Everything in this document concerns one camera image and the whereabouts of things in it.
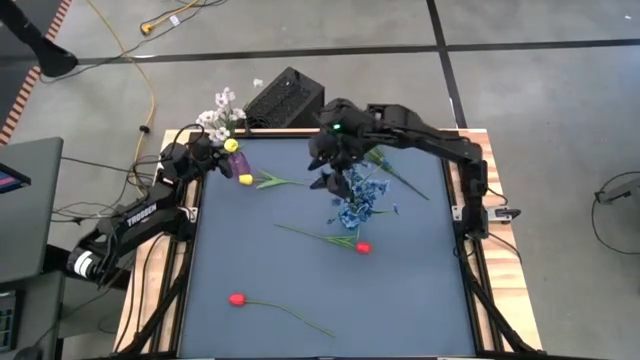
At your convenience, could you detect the pink ribbed glass vase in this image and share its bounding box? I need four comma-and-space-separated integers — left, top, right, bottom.
227, 151, 252, 177

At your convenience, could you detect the red artificial tulip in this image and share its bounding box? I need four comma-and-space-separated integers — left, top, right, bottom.
273, 223, 374, 256
228, 292, 337, 339

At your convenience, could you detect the wooden table with black frame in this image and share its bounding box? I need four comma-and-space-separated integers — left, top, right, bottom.
113, 127, 545, 360

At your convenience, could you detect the grey desk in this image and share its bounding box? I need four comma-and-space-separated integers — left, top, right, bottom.
0, 137, 65, 286

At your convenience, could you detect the grey floor stand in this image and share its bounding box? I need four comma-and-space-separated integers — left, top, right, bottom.
594, 177, 640, 205

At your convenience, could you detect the yellow cable with plug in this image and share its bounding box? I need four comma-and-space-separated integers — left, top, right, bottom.
139, 0, 201, 36

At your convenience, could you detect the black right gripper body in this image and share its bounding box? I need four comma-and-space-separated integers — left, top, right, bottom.
309, 132, 366, 171

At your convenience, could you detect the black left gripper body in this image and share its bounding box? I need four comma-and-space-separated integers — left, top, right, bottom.
187, 134, 221, 176

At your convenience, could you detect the blue artificial flower spray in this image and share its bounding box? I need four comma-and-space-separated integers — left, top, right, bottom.
332, 167, 394, 226
363, 146, 431, 202
327, 179, 401, 232

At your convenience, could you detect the long yellow floor cable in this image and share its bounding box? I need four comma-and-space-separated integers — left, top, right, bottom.
85, 0, 157, 169

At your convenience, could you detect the black perforated computer case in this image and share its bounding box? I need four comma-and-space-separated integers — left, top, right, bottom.
243, 66, 326, 130

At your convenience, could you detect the dark screen with pink glow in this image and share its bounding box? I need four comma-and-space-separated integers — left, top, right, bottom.
0, 162, 32, 195

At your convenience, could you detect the white artificial flower spray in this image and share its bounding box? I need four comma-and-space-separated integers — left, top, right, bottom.
195, 86, 249, 151

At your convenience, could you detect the black floor cable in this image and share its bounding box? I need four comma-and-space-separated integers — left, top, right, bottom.
39, 0, 229, 84

